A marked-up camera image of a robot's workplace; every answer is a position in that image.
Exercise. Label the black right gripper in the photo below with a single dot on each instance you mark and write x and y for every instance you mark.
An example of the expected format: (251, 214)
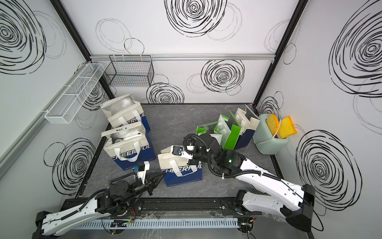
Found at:
(194, 161)

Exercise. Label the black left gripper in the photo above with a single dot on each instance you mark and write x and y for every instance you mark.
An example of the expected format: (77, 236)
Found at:
(150, 183)

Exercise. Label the blue beige bag back row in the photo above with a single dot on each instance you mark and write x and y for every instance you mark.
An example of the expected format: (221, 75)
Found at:
(177, 171)

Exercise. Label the green white bag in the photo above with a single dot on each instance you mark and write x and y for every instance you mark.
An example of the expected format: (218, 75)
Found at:
(229, 128)
(210, 128)

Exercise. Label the blue beige takeout bag front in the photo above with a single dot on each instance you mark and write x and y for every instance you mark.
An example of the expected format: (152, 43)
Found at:
(249, 122)

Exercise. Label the blue beige bag first row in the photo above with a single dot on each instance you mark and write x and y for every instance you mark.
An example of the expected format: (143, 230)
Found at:
(124, 110)

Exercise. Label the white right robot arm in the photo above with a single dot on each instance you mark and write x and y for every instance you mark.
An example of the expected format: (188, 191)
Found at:
(292, 202)

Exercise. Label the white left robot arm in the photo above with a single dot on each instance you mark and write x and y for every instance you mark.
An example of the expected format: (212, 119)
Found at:
(118, 198)

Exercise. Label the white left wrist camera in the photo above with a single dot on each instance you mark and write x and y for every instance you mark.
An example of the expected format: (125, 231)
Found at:
(140, 170)

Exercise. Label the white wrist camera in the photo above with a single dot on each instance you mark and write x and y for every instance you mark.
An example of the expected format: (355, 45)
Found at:
(179, 151)
(140, 170)

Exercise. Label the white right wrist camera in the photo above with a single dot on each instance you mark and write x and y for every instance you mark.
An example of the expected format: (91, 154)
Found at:
(179, 151)

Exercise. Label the grey slotted cable duct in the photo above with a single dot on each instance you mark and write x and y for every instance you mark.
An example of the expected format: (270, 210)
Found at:
(206, 223)

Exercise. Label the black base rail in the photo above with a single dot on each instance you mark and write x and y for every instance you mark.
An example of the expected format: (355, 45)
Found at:
(221, 206)

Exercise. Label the black wire basket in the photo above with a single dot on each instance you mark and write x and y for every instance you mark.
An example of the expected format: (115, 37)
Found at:
(129, 71)

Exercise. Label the white wire shelf basket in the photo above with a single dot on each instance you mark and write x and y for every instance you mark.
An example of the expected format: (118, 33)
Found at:
(65, 108)

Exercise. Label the aluminium wall rail back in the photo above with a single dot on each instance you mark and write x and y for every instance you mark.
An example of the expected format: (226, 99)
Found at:
(186, 57)

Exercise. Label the aluminium wall rail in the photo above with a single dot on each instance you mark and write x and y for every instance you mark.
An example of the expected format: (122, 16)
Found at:
(186, 57)
(13, 153)

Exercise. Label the aluminium wall rail left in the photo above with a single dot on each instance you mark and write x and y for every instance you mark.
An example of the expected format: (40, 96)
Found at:
(13, 153)

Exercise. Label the black corner frame post right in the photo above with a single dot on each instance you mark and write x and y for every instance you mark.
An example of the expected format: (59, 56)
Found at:
(300, 7)

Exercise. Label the black corner frame post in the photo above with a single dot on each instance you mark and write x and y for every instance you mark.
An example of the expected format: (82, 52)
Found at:
(300, 7)
(59, 8)

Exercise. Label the black corner frame post left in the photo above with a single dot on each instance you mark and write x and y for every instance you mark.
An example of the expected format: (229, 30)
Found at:
(59, 8)

